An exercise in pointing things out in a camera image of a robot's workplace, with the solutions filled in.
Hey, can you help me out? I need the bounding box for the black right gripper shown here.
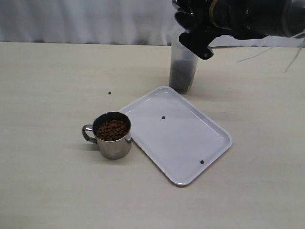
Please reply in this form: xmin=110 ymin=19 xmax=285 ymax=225
xmin=172 ymin=0 xmax=236 ymax=60

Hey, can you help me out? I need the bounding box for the steel mug with kibble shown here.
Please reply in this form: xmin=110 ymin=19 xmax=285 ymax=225
xmin=81 ymin=111 xmax=132 ymax=160

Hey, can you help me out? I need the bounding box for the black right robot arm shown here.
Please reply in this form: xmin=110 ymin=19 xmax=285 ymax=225
xmin=172 ymin=0 xmax=305 ymax=60

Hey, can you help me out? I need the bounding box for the clear plastic pitcher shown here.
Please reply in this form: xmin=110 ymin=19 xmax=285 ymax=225
xmin=169 ymin=29 xmax=198 ymax=94

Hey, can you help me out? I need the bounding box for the white curtain backdrop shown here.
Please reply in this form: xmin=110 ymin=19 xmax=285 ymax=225
xmin=0 ymin=0 xmax=305 ymax=48

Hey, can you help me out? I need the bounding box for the white plastic tray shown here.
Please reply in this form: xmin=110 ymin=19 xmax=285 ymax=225
xmin=120 ymin=86 xmax=233 ymax=187

